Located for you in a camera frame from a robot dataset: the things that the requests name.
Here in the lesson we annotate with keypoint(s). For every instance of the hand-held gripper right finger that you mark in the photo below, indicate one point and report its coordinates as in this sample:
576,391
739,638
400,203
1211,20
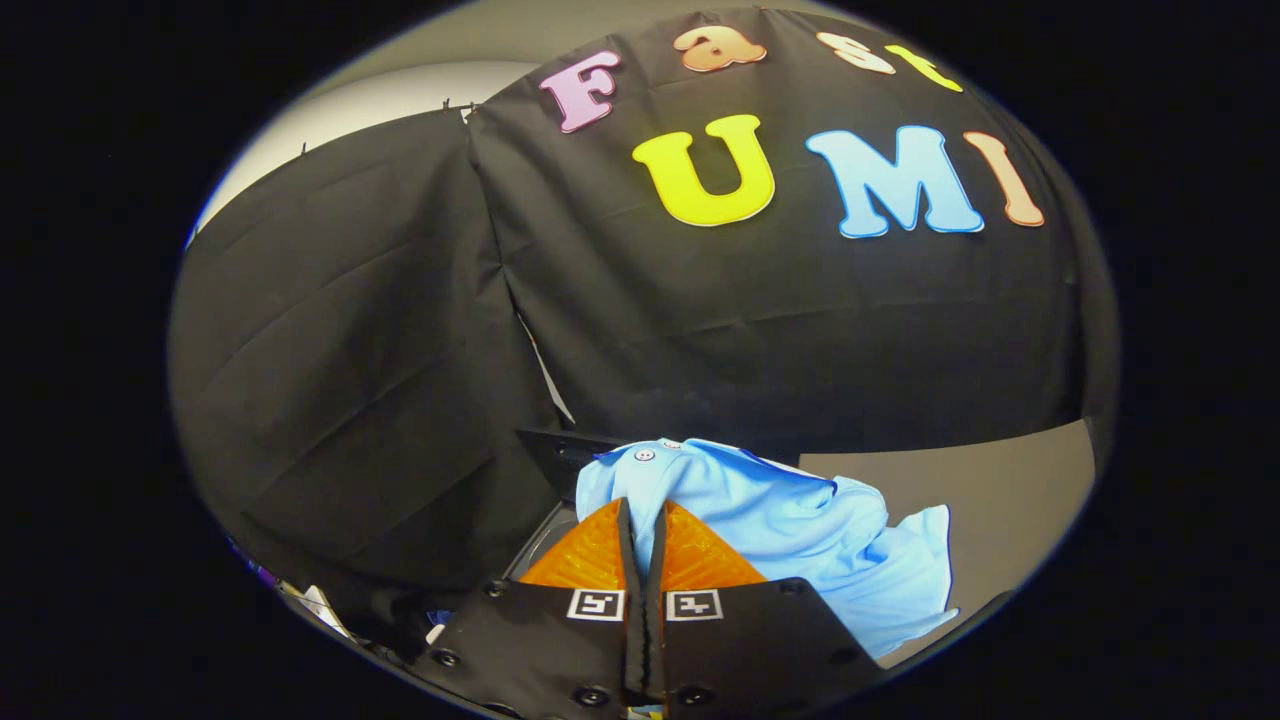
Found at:
655,560

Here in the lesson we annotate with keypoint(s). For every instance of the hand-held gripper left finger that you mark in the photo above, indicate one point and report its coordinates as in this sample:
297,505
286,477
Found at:
628,560

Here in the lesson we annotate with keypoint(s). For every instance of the light blue polo shirt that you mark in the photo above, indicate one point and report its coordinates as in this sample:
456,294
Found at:
820,540

